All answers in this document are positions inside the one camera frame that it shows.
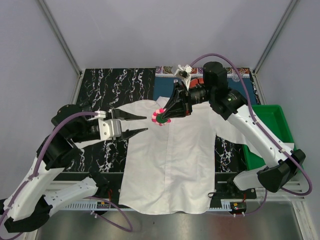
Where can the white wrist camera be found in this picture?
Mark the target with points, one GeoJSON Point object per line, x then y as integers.
{"type": "Point", "coordinates": [108, 125]}
{"type": "Point", "coordinates": [184, 73]}

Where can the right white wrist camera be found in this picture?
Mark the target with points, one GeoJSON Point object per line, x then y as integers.
{"type": "Point", "coordinates": [184, 73]}

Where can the clear drinking glass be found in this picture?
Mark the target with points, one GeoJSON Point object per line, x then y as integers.
{"type": "Point", "coordinates": [236, 77]}

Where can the red floral plate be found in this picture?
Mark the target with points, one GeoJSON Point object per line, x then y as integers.
{"type": "Point", "coordinates": [196, 82]}

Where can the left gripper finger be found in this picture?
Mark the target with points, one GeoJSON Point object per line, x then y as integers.
{"type": "Point", "coordinates": [125, 116]}
{"type": "Point", "coordinates": [125, 135]}

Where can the blue patterned placemat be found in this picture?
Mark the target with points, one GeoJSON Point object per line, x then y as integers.
{"type": "Point", "coordinates": [164, 83]}

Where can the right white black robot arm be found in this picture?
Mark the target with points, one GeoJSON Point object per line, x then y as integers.
{"type": "Point", "coordinates": [281, 162]}

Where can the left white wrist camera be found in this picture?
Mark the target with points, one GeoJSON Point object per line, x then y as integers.
{"type": "Point", "coordinates": [108, 125]}

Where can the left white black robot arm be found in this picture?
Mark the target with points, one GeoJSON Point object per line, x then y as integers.
{"type": "Point", "coordinates": [30, 206]}

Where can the white button-up shirt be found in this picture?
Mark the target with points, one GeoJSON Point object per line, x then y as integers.
{"type": "Point", "coordinates": [171, 168]}

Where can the green plastic tray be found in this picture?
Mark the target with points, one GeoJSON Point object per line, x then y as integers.
{"type": "Point", "coordinates": [274, 118]}

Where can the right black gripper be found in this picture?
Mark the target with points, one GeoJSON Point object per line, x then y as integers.
{"type": "Point", "coordinates": [179, 109]}

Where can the pink flower brooch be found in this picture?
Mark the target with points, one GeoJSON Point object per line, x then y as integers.
{"type": "Point", "coordinates": [158, 119]}

